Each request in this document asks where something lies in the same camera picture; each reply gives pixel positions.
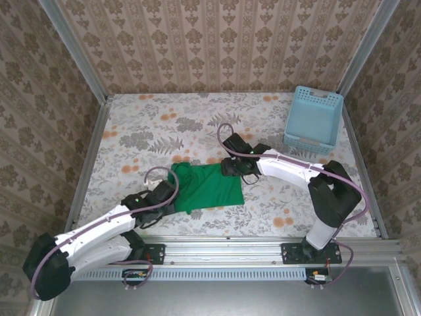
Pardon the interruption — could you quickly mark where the green t-shirt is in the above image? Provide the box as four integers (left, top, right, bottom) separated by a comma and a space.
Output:
166, 161, 246, 215

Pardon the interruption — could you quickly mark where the floral tablecloth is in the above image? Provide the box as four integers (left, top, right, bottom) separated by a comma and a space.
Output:
78, 92, 378, 238

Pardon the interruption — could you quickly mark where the small black electronics board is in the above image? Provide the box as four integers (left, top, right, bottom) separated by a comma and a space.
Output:
305, 268, 333, 284
122, 268, 149, 286

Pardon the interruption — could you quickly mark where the light blue plastic basket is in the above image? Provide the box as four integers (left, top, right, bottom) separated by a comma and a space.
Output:
283, 85, 345, 155

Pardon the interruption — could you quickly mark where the grey metal sheet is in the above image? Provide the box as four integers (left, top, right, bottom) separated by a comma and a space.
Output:
52, 279, 409, 316

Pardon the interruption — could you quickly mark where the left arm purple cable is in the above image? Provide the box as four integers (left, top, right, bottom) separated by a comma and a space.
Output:
30, 166, 180, 301

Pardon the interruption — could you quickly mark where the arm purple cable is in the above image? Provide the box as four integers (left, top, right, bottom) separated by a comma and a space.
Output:
30, 166, 180, 301
216, 123, 369, 231

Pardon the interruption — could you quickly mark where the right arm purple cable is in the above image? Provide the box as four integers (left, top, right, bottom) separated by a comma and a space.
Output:
216, 123, 369, 231

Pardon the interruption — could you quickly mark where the left arm thin base cable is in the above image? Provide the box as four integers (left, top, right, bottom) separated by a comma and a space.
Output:
111, 256, 154, 292

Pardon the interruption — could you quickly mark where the arm thin base cable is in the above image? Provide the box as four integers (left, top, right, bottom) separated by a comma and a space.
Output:
111, 256, 154, 292
310, 240, 355, 290

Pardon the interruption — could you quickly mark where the aluminium table side rail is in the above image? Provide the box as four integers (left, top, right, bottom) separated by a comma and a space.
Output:
341, 105, 389, 240
64, 95, 114, 231

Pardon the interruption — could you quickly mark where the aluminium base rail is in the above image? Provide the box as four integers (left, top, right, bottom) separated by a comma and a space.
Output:
141, 235, 405, 267

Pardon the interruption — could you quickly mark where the slotted light cable duct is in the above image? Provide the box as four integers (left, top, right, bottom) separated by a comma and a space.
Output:
70, 267, 309, 281

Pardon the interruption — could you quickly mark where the right arm thin base cable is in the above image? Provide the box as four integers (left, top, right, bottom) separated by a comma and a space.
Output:
310, 240, 355, 290

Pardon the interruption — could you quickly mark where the aluminium frame post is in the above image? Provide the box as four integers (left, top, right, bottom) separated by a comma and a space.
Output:
337, 0, 401, 96
37, 0, 109, 103

